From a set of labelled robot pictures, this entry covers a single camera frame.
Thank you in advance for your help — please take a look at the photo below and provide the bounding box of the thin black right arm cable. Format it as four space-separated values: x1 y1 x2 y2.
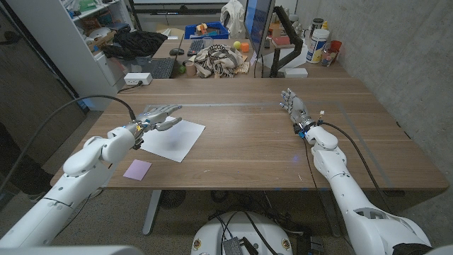
302 137 355 249

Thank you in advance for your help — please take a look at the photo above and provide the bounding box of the clear glass jar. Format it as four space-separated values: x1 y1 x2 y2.
321 47 337 67

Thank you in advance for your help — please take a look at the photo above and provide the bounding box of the black keyboard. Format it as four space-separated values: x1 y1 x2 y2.
186 38 207 57

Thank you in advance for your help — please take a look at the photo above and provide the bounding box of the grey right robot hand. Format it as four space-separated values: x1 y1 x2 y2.
279 88 316 134

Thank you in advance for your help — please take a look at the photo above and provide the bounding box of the black round fan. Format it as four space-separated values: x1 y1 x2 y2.
159 190 187 210

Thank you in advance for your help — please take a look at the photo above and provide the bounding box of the black clothing pile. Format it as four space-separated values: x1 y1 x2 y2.
101 30 168 60

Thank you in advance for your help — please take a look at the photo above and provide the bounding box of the purple sticky note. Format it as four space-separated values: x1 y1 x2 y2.
122 159 153 182

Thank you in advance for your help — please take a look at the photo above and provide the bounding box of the white plastic bag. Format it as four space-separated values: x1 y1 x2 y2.
219 0 246 39

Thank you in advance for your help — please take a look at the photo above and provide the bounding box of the white shelf unit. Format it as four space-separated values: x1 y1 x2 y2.
6 0 135 111

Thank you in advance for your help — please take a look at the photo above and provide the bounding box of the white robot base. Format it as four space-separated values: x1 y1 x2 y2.
190 211 294 255

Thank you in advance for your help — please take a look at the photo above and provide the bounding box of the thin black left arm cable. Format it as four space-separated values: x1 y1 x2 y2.
55 193 93 237

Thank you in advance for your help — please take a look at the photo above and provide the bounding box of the small white box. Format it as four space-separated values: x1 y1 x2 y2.
284 67 309 79

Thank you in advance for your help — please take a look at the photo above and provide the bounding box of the black power strip cord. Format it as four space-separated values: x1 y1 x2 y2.
117 81 143 94

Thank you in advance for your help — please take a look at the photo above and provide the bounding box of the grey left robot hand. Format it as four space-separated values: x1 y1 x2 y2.
132 104 183 138

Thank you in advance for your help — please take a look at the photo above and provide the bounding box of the black-lidded tumbler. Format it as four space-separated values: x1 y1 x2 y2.
311 18 325 36

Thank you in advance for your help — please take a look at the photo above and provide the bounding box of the computer monitor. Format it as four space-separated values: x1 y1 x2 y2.
243 0 276 60

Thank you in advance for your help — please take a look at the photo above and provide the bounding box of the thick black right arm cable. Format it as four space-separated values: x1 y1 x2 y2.
317 120 393 214

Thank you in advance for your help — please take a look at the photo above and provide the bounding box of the white power strip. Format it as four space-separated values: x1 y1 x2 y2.
123 72 154 86

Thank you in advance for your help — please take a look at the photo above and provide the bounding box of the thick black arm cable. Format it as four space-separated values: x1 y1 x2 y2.
0 94 137 192
317 120 393 214

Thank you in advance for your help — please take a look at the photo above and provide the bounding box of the white paper sheet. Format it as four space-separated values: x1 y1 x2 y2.
139 115 206 164

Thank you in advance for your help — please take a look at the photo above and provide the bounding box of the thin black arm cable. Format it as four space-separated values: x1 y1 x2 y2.
55 193 93 237
302 137 355 249

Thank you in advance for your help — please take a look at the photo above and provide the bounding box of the blue plastic bin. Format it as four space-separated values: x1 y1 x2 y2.
183 21 230 40

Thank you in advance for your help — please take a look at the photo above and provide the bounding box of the striped beige cloth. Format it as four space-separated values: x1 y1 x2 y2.
193 44 251 79

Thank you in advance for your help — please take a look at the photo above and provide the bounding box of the grey table leg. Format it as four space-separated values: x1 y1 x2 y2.
318 191 343 238
142 190 163 236

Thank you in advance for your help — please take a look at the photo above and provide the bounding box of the black laptop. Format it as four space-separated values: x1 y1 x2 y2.
136 57 177 79

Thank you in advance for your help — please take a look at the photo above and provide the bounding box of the white wipes canister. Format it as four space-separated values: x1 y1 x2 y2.
306 28 331 64

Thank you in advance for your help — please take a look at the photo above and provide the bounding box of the person's dark trouser leg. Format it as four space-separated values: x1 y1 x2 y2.
0 122 68 196

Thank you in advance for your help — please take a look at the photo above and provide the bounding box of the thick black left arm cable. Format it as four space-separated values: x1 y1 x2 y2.
0 94 137 192

